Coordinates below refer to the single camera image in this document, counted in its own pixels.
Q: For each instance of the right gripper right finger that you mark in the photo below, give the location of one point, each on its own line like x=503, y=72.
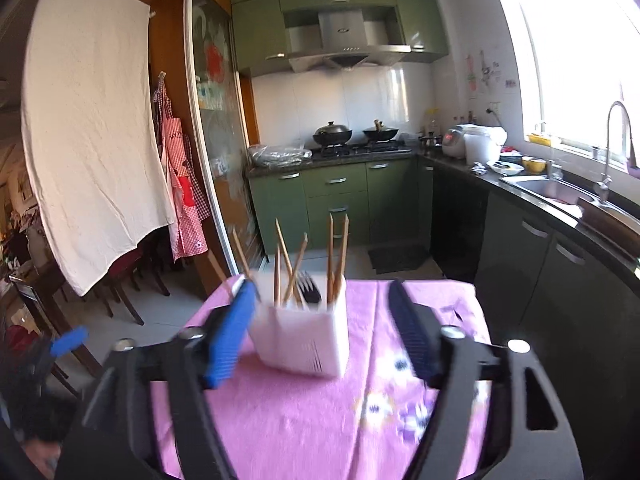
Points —
x=526, y=433

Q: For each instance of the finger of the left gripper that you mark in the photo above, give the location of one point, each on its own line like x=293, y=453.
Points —
x=68, y=342

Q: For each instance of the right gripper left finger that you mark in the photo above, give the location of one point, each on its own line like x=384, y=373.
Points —
x=113, y=435

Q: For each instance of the black plastic fork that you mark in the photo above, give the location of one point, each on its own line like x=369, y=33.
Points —
x=308, y=288

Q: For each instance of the steel kitchen sink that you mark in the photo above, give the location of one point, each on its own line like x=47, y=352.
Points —
x=559, y=194

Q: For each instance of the steel kitchen faucet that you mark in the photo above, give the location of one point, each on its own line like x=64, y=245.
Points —
x=625, y=151

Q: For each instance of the green kitchen cabinets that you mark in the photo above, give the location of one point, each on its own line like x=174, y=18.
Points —
x=387, y=199

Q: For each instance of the pink floral tablecloth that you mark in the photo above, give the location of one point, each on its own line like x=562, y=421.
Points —
x=364, y=425

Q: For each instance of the white hanging cloth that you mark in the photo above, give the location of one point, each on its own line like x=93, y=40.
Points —
x=88, y=133

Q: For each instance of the red checkered apron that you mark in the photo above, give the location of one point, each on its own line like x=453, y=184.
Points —
x=186, y=234

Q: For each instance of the white plastic utensil holder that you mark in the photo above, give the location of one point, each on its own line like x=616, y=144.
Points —
x=300, y=338

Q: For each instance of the plastic bag on counter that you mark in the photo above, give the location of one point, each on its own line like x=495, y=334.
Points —
x=268, y=156

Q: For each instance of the white rice cooker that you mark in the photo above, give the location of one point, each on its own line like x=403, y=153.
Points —
x=474, y=143

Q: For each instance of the sliding glass door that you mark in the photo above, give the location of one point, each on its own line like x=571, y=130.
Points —
x=219, y=131

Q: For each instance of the black wok with lid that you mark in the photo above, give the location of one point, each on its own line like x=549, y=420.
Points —
x=332, y=134

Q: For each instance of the black frying pan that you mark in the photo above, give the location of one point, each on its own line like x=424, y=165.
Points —
x=380, y=132

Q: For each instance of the steel range hood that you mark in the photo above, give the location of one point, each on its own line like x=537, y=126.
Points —
x=341, y=39

